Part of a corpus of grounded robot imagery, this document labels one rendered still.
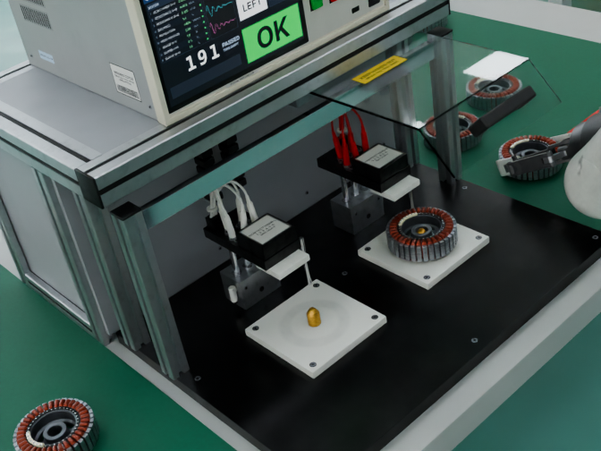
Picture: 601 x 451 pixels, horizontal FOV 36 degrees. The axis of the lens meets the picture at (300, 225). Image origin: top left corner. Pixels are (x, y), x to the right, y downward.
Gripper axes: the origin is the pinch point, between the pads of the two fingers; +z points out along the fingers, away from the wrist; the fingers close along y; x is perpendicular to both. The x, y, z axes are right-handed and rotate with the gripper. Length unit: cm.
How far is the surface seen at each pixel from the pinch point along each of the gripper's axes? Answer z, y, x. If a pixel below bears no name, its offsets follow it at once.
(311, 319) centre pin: -16, -55, -7
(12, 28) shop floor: 375, -37, 133
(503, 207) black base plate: -7.9, -13.5, -5.1
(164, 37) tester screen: -28, -63, 36
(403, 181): -11.0, -30.5, 5.8
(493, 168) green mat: 4.8, -5.5, 0.1
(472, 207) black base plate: -4.9, -17.5, -3.4
